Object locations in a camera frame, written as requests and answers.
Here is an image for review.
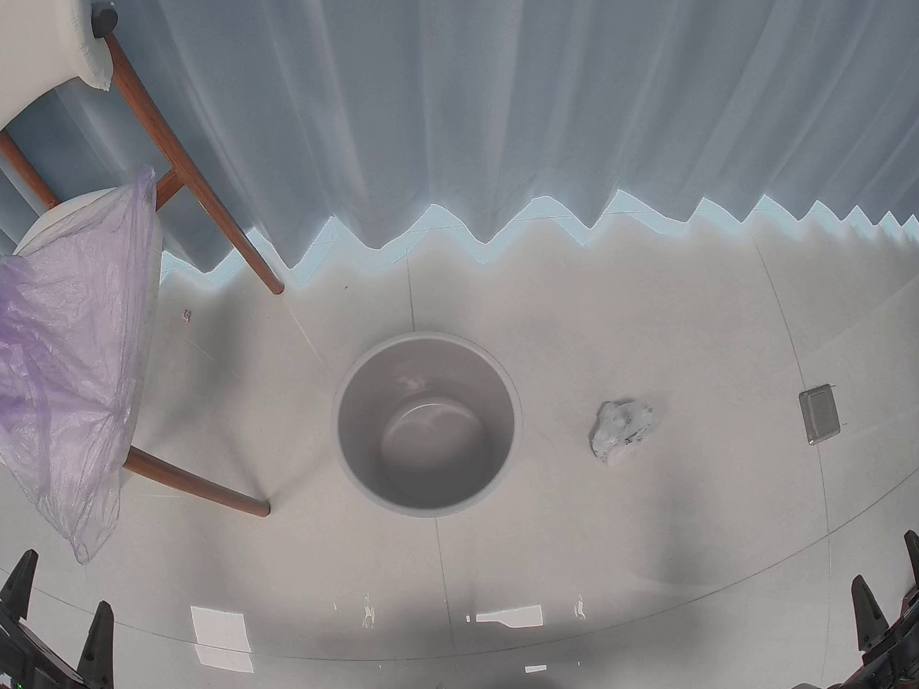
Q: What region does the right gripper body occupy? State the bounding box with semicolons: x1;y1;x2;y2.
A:
826;586;919;689

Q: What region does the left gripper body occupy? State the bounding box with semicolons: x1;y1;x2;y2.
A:
0;603;90;689

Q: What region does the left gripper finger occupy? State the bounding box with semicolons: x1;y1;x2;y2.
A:
0;550;39;619
76;601;116;688

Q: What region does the purple plastic bag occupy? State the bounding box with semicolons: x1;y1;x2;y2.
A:
0;164;163;565

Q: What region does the white trash bin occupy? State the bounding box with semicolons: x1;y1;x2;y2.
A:
330;329;523;518

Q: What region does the crumpled white printed wrapper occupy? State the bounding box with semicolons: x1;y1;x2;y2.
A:
590;399;656;466

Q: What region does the white padded wooden chair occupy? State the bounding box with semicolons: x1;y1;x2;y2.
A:
0;0;286;518

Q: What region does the white curtain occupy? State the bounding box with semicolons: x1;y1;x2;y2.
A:
0;0;919;289

